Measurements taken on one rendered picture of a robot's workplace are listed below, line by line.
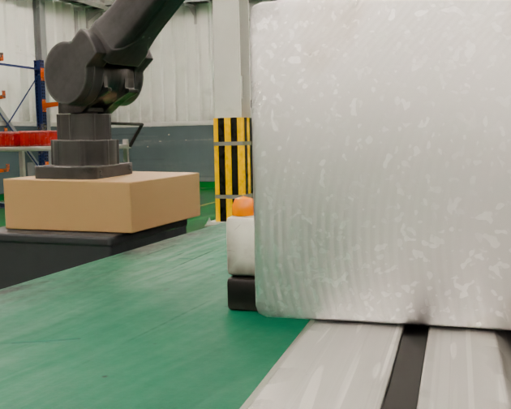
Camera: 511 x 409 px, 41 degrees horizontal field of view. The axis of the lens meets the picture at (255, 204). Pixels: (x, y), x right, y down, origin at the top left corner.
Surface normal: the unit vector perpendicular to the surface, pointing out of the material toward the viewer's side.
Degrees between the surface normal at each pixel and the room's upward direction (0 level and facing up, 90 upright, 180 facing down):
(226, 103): 90
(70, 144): 91
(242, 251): 90
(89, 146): 91
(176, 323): 0
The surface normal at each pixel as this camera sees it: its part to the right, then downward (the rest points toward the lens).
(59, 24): 0.93, 0.02
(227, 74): -0.36, 0.10
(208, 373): -0.02, -0.99
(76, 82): -0.55, 0.10
